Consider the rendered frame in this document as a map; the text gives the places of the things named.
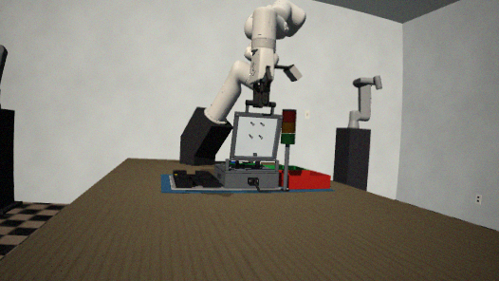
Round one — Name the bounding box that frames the green bin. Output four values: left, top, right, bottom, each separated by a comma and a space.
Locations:
263, 165, 308, 170

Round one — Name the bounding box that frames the red bin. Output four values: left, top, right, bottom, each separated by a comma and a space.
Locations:
279, 170, 331, 190

